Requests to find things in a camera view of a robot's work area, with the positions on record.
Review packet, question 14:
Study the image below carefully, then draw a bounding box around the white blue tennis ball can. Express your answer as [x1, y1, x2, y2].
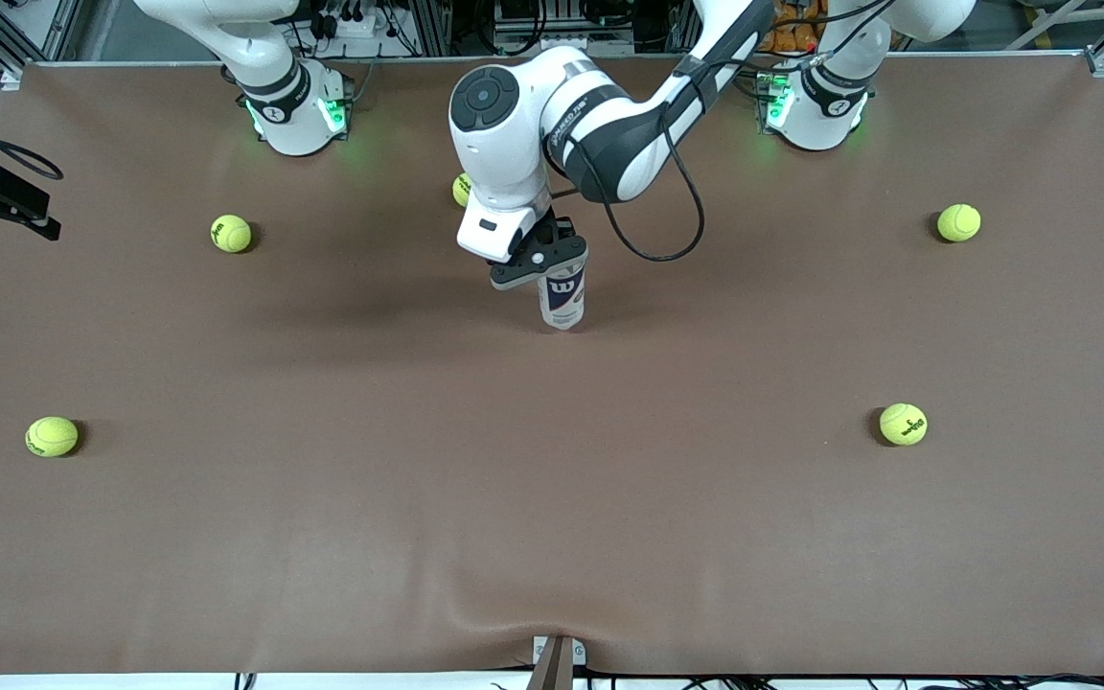
[538, 244, 589, 332]

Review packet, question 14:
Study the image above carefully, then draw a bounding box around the base connector box green light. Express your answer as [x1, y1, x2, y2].
[319, 72, 355, 136]
[754, 69, 794, 134]

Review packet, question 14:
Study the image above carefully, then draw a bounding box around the brown table mat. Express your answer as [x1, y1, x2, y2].
[0, 53, 1104, 677]

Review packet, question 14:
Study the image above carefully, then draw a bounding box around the white power strip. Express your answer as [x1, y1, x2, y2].
[312, 3, 390, 39]

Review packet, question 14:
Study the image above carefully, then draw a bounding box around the orange packaged goods bag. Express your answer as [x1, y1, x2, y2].
[763, 0, 826, 55]

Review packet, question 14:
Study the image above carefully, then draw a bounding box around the white tube stand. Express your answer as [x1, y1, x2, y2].
[1002, 0, 1104, 51]

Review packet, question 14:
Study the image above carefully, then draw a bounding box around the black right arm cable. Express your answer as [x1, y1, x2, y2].
[0, 94, 65, 183]

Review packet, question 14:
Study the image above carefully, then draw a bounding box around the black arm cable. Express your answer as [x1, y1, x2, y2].
[0, 94, 65, 183]
[552, 0, 898, 263]

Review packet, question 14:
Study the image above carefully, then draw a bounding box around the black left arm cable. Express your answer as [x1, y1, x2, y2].
[552, 0, 898, 263]

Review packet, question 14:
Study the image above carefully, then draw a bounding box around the aluminium frame post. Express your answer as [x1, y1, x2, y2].
[408, 0, 453, 57]

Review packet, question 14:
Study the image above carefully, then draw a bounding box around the metal clamp bracket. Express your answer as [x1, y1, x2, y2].
[531, 634, 587, 690]

